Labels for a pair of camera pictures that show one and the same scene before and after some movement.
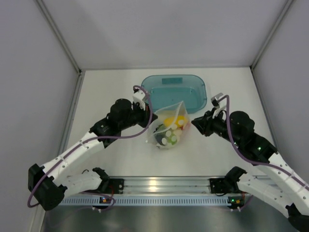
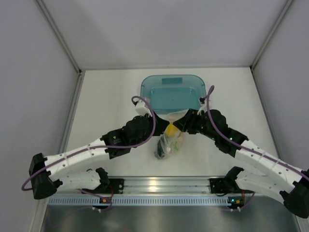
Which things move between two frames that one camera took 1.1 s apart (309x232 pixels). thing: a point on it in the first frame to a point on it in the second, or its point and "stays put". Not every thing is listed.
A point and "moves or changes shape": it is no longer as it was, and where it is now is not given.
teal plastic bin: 166,91 stays put
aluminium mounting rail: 168,185 stays put
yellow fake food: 169,121 moves or changes shape
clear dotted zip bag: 170,127 moves or changes shape
